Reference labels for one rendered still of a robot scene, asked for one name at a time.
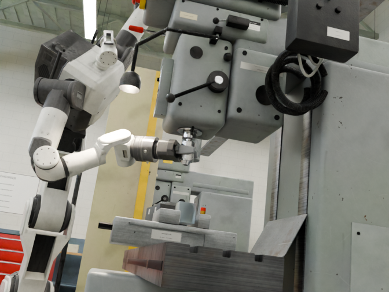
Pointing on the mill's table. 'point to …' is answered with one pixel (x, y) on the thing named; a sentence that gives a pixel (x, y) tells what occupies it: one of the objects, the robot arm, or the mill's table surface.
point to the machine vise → (170, 233)
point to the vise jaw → (167, 216)
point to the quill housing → (209, 49)
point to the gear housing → (197, 22)
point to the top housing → (150, 12)
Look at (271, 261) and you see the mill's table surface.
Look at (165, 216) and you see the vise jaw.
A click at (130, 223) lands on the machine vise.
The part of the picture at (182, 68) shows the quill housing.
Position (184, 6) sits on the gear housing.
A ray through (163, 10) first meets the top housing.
